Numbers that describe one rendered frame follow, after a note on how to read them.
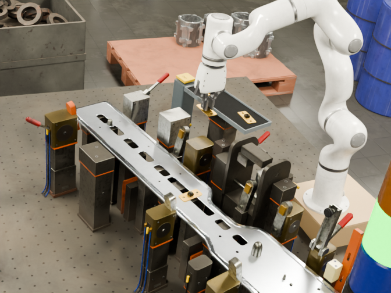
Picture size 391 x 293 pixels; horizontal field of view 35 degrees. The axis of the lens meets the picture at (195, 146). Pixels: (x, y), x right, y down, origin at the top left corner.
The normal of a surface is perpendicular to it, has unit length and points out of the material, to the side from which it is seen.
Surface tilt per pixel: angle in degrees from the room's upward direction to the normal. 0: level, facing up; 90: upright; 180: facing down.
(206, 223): 0
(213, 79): 90
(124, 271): 0
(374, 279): 90
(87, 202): 90
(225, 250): 0
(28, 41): 90
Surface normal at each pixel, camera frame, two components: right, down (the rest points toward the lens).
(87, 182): -0.78, 0.26
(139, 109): 0.62, 0.49
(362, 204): 0.06, -0.86
